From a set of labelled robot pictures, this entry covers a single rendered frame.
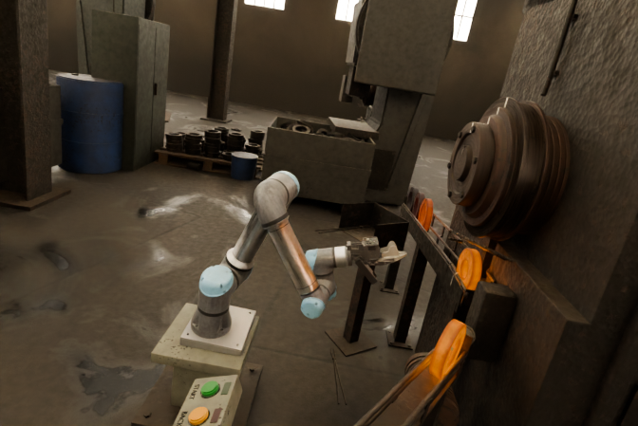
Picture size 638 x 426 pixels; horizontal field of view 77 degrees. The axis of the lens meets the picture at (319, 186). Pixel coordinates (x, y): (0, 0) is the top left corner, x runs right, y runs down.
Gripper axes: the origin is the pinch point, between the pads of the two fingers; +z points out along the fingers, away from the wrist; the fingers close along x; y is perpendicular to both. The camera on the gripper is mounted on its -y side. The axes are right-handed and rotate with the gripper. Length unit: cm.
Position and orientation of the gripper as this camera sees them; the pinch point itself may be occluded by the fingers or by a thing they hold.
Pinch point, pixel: (403, 255)
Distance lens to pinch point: 150.1
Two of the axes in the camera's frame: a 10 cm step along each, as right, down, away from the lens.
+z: 9.9, -1.2, -1.0
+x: 0.6, -3.0, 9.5
